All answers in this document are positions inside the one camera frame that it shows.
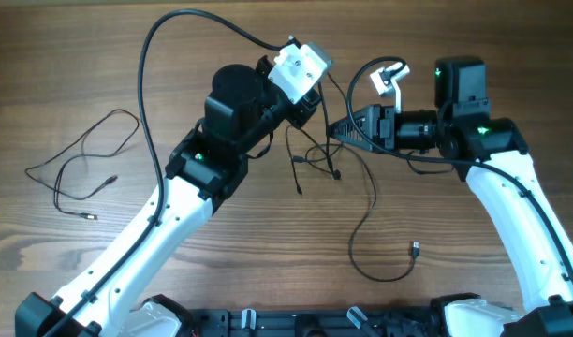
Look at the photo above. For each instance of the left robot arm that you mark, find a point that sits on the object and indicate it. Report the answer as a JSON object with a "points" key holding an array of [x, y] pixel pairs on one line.
{"points": [[246, 104]]}

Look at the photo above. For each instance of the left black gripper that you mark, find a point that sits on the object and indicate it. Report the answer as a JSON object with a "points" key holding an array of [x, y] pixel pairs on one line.
{"points": [[304, 109]]}

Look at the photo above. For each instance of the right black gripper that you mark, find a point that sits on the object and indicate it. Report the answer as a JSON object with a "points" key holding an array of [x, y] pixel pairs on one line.
{"points": [[380, 127]]}

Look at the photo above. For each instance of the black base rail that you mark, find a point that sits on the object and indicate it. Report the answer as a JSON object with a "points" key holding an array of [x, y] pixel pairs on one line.
{"points": [[407, 321]]}

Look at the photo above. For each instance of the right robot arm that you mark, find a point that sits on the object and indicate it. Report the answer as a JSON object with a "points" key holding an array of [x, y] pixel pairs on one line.
{"points": [[493, 158]]}

